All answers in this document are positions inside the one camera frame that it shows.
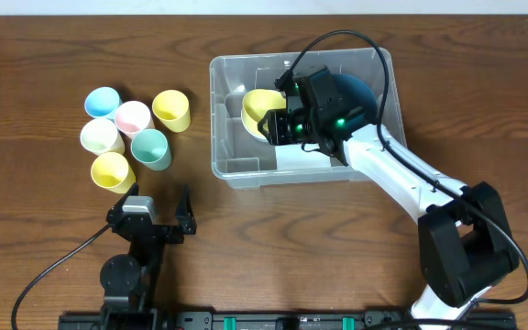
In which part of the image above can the clear plastic storage container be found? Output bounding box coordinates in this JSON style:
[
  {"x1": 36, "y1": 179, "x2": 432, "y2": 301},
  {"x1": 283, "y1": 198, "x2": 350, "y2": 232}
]
[{"x1": 209, "y1": 48, "x2": 407, "y2": 189}]

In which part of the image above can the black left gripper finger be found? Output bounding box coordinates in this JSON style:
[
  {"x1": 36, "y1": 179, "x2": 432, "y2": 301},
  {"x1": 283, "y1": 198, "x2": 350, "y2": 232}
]
[
  {"x1": 175, "y1": 185, "x2": 197, "y2": 235},
  {"x1": 124, "y1": 182, "x2": 139, "y2": 204}
]

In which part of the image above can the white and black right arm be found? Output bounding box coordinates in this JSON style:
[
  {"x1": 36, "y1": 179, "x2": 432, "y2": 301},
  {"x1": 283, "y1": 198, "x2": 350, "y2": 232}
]
[{"x1": 257, "y1": 66, "x2": 522, "y2": 321}]

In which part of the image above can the yellow plastic cup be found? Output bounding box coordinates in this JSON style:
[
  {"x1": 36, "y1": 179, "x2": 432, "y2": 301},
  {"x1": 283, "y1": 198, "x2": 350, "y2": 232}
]
[
  {"x1": 90, "y1": 152, "x2": 136, "y2": 194},
  {"x1": 152, "y1": 90, "x2": 191, "y2": 133}
]

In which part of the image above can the yellow small bowl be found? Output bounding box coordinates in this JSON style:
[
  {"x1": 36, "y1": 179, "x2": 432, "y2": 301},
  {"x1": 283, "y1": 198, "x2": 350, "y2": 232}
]
[{"x1": 241, "y1": 89, "x2": 286, "y2": 133}]

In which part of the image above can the green plastic cup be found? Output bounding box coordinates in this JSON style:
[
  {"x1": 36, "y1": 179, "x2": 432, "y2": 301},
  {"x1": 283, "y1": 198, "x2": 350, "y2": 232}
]
[{"x1": 130, "y1": 129, "x2": 172, "y2": 171}]

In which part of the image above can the light blue plastic cup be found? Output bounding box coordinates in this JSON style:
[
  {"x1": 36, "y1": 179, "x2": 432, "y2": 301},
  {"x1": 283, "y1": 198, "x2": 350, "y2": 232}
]
[{"x1": 84, "y1": 86, "x2": 123, "y2": 120}]

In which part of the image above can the white plastic cup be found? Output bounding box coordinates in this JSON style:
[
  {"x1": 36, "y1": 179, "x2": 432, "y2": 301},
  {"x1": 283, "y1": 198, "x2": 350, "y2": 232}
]
[{"x1": 80, "y1": 118, "x2": 126, "y2": 156}]

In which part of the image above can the white small bowl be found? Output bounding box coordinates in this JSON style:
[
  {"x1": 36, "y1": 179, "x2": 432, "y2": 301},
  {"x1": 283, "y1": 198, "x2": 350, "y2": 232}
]
[{"x1": 242, "y1": 120, "x2": 268, "y2": 143}]

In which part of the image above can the pink plastic cup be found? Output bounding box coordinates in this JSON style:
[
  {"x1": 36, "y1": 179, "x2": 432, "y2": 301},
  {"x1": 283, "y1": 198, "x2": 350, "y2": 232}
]
[{"x1": 115, "y1": 101, "x2": 154, "y2": 139}]

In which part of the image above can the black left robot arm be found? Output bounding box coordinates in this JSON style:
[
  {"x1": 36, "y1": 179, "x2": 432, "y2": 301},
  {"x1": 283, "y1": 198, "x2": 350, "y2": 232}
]
[{"x1": 100, "y1": 183, "x2": 196, "y2": 312}]

